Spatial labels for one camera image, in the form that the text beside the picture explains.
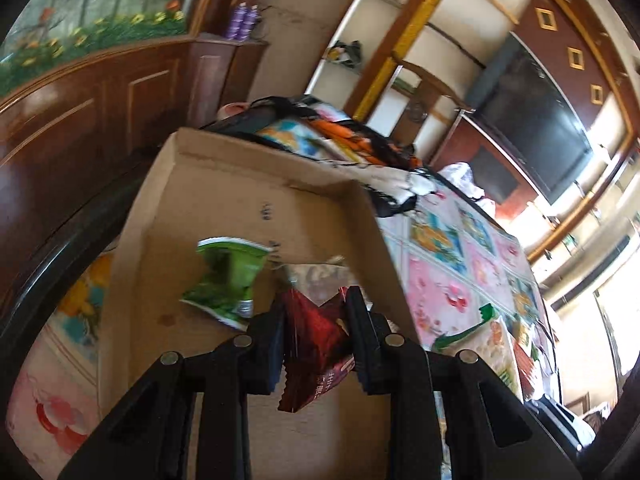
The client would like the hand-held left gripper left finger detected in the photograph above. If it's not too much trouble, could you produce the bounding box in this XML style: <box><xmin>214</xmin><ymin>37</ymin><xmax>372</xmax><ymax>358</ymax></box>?
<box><xmin>57</xmin><ymin>305</ymin><xmax>287</xmax><ymax>480</ymax></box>

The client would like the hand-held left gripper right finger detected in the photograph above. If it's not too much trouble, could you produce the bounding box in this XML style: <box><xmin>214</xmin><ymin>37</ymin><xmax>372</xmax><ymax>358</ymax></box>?
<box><xmin>345</xmin><ymin>285</ymin><xmax>583</xmax><ymax>480</ymax></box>

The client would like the dark red snack packet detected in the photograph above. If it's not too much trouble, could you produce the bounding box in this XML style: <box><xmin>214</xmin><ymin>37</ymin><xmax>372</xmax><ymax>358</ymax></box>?
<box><xmin>277</xmin><ymin>285</ymin><xmax>358</xmax><ymax>413</ymax></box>

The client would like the silver foil snack packet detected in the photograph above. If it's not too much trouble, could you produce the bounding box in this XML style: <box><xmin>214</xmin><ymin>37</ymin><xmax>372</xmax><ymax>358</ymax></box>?
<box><xmin>282</xmin><ymin>257</ymin><xmax>361</xmax><ymax>306</ymax></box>

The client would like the green pea snack packet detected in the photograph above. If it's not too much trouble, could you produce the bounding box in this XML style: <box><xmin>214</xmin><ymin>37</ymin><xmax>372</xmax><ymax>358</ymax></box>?
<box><xmin>179</xmin><ymin>237</ymin><xmax>275</xmax><ymax>332</ymax></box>

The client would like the white green cracker packet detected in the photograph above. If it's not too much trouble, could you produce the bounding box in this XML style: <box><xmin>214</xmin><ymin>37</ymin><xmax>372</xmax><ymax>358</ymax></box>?
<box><xmin>432</xmin><ymin>302</ymin><xmax>523</xmax><ymax>401</ymax></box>

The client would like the cardboard box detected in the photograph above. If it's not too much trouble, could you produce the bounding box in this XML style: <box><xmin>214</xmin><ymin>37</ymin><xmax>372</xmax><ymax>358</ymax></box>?
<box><xmin>97</xmin><ymin>127</ymin><xmax>441</xmax><ymax>480</ymax></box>

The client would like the printed plastic tablecloth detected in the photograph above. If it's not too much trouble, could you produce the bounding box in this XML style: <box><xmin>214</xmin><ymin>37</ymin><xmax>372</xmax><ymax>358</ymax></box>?
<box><xmin>7</xmin><ymin>105</ymin><xmax>561</xmax><ymax>480</ymax></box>

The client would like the black white cloth bag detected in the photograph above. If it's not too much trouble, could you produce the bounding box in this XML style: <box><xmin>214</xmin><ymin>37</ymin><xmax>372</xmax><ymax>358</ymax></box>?
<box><xmin>350</xmin><ymin>162</ymin><xmax>441</xmax><ymax>218</ymax></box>

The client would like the white plastic bag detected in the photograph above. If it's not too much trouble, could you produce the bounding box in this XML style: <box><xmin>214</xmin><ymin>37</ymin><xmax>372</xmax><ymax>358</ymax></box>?
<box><xmin>440</xmin><ymin>162</ymin><xmax>488</xmax><ymax>201</ymax></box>

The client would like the orange black printed bag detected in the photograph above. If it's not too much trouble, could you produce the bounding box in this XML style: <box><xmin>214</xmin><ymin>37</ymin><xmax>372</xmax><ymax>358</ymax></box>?
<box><xmin>252</xmin><ymin>95</ymin><xmax>423</xmax><ymax>168</ymax></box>

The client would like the red wooden television cabinet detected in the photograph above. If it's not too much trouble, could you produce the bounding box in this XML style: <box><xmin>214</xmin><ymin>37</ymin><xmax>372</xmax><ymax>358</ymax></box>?
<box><xmin>435</xmin><ymin>115</ymin><xmax>556</xmax><ymax>231</ymax></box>

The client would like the wooden chair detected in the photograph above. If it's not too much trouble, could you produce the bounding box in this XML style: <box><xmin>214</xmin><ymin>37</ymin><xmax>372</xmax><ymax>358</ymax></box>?
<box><xmin>350</xmin><ymin>57</ymin><xmax>476</xmax><ymax>146</ymax></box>

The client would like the black flat television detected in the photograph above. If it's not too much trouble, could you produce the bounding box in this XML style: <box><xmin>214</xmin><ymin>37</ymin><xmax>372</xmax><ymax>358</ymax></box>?
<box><xmin>462</xmin><ymin>32</ymin><xmax>608</xmax><ymax>206</ymax></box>

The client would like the black yellow shelf object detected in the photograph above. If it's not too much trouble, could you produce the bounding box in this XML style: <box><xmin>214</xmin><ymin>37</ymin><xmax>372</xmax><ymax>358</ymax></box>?
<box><xmin>322</xmin><ymin>40</ymin><xmax>363</xmax><ymax>68</ymax></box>

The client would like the wooden partition cabinet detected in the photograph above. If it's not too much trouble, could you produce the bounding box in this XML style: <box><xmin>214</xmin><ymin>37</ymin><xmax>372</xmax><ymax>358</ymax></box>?
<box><xmin>0</xmin><ymin>32</ymin><xmax>271</xmax><ymax>311</ymax></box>

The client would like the flower mural panel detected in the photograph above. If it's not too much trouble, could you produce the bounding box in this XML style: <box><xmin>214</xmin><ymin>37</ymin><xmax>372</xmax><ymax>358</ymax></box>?
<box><xmin>0</xmin><ymin>0</ymin><xmax>201</xmax><ymax>98</ymax></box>

